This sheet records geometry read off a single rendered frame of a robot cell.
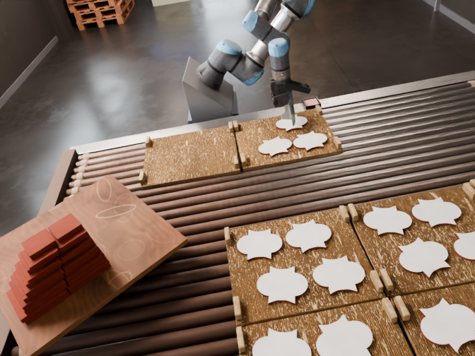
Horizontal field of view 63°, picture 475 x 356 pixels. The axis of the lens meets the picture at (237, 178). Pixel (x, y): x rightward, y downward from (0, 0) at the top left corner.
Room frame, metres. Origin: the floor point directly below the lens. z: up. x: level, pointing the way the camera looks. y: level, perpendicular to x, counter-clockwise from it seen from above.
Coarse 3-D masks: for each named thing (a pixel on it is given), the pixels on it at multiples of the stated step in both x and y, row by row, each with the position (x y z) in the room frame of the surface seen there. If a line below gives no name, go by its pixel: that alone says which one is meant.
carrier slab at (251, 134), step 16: (304, 112) 1.56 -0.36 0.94; (240, 128) 1.52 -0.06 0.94; (256, 128) 1.50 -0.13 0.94; (272, 128) 1.47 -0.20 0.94; (304, 128) 1.43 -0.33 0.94; (320, 128) 1.40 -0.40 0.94; (240, 144) 1.39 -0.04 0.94; (256, 144) 1.37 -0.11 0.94; (256, 160) 1.26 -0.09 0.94; (272, 160) 1.24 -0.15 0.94; (288, 160) 1.22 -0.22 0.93
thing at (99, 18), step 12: (72, 0) 7.05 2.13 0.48; (84, 0) 7.11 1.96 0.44; (96, 0) 7.08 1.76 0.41; (108, 0) 7.01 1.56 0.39; (120, 0) 7.32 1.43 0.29; (132, 0) 8.04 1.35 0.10; (72, 12) 7.07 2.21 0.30; (84, 12) 7.03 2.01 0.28; (96, 12) 7.02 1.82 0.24; (108, 12) 7.29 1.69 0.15; (120, 12) 7.01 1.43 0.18; (84, 24) 7.10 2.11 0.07
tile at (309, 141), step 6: (312, 132) 1.37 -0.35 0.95; (300, 138) 1.34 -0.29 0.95; (306, 138) 1.33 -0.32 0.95; (312, 138) 1.32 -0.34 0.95; (318, 138) 1.31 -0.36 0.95; (324, 138) 1.31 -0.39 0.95; (294, 144) 1.31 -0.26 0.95; (300, 144) 1.30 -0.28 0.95; (306, 144) 1.29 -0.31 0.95; (312, 144) 1.28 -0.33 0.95; (318, 144) 1.27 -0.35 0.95; (306, 150) 1.26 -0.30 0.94
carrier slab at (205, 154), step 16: (224, 128) 1.55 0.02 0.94; (160, 144) 1.51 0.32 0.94; (176, 144) 1.49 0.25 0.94; (192, 144) 1.46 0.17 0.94; (208, 144) 1.44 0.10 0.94; (224, 144) 1.42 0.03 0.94; (144, 160) 1.41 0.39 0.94; (160, 160) 1.38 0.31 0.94; (176, 160) 1.36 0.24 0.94; (192, 160) 1.34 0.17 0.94; (208, 160) 1.32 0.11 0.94; (224, 160) 1.30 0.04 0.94; (160, 176) 1.27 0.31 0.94; (176, 176) 1.25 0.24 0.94; (192, 176) 1.23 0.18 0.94; (208, 176) 1.22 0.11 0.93
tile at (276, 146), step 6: (276, 138) 1.37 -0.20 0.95; (264, 144) 1.35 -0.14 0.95; (270, 144) 1.34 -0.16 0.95; (276, 144) 1.33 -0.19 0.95; (282, 144) 1.32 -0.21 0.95; (288, 144) 1.31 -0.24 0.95; (264, 150) 1.30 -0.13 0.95; (270, 150) 1.29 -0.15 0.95; (276, 150) 1.28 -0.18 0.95; (282, 150) 1.28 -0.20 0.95
